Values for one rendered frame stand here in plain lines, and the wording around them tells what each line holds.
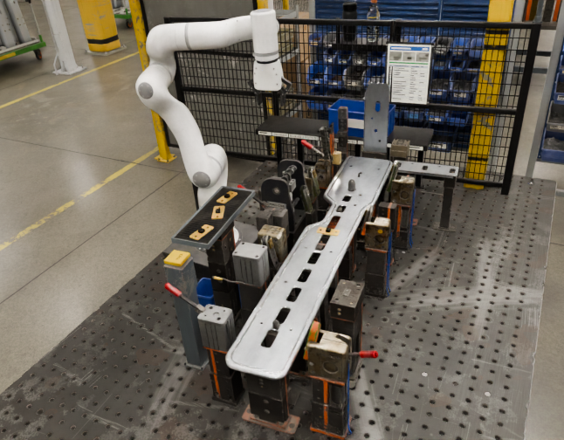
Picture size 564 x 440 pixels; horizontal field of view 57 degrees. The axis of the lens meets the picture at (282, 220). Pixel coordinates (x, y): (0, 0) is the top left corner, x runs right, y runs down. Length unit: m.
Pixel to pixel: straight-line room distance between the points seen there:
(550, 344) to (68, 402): 2.35
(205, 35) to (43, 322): 2.18
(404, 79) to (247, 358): 1.71
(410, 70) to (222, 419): 1.82
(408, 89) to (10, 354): 2.59
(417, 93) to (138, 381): 1.84
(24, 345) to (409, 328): 2.22
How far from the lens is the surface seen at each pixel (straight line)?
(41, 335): 3.40
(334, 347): 1.43
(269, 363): 1.48
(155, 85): 1.94
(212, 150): 2.13
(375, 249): 2.00
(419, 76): 2.71
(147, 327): 2.12
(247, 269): 1.71
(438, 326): 2.05
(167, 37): 1.92
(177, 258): 1.63
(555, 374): 2.99
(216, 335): 1.58
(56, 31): 8.63
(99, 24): 9.41
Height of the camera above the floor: 2.09
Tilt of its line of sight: 32 degrees down
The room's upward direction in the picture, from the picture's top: 4 degrees counter-clockwise
